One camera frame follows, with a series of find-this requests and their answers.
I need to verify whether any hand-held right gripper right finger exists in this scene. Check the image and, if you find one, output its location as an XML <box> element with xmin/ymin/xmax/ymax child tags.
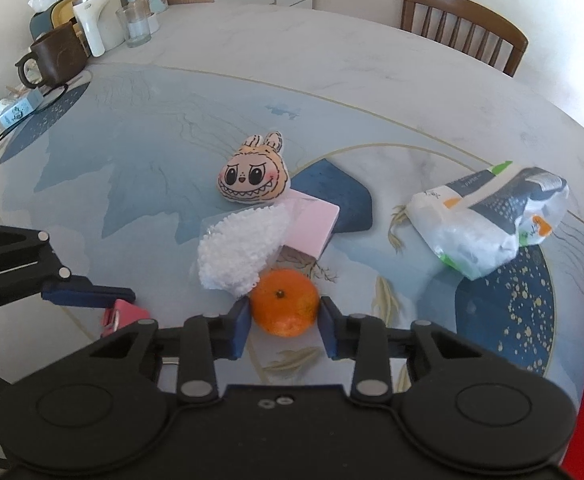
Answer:
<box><xmin>318</xmin><ymin>296</ymin><xmax>490</xmax><ymax>403</ymax></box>

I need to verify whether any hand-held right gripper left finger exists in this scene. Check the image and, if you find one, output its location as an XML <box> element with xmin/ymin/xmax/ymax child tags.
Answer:
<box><xmin>89</xmin><ymin>297</ymin><xmax>253</xmax><ymax>403</ymax></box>

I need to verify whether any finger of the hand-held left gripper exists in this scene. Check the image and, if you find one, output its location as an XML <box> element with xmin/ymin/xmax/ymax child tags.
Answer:
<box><xmin>0</xmin><ymin>221</ymin><xmax>136</xmax><ymax>311</ymax></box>

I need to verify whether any pink binder clip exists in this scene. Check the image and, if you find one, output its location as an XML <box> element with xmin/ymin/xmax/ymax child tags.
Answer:
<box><xmin>101</xmin><ymin>299</ymin><xmax>151</xmax><ymax>338</ymax></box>

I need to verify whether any orange tangerine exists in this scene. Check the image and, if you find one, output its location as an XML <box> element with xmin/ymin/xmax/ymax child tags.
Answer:
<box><xmin>249</xmin><ymin>268</ymin><xmax>320</xmax><ymax>338</ymax></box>

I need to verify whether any white plastic wrapper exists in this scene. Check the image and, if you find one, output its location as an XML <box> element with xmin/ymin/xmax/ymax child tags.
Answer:
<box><xmin>192</xmin><ymin>204</ymin><xmax>293</xmax><ymax>297</ymax></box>

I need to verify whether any small pink box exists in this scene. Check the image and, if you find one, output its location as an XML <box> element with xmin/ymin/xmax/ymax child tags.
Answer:
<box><xmin>281</xmin><ymin>189</ymin><xmax>341</xmax><ymax>261</ymax></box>

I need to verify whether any beige monster plush toy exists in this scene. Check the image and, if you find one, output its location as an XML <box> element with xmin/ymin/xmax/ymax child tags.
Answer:
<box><xmin>217</xmin><ymin>131</ymin><xmax>291</xmax><ymax>206</ymax></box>

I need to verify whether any white grey tissue pack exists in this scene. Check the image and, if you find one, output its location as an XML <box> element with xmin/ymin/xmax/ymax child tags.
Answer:
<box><xmin>406</xmin><ymin>161</ymin><xmax>570</xmax><ymax>280</ymax></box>

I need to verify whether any white marble desktop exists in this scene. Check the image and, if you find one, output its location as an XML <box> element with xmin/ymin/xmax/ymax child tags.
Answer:
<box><xmin>0</xmin><ymin>0</ymin><xmax>584</xmax><ymax>461</ymax></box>

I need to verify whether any blue printed table mat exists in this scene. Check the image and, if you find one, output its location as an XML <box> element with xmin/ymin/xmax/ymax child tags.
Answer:
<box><xmin>0</xmin><ymin>62</ymin><xmax>584</xmax><ymax>401</ymax></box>

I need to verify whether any small blue white box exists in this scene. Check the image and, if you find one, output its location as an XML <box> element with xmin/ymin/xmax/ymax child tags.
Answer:
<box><xmin>0</xmin><ymin>91</ymin><xmax>43</xmax><ymax>128</ymax></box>

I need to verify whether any brown mug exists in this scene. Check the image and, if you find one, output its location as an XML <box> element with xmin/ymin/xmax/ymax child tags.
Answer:
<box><xmin>14</xmin><ymin>21</ymin><xmax>89</xmax><ymax>90</ymax></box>

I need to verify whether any clear glass cup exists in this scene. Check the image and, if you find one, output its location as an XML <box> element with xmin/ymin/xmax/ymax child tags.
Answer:
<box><xmin>116</xmin><ymin>2</ymin><xmax>151</xmax><ymax>49</ymax></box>

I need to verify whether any brown wooden chair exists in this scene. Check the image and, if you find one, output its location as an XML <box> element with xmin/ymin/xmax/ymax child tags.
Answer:
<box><xmin>400</xmin><ymin>0</ymin><xmax>529</xmax><ymax>78</ymax></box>

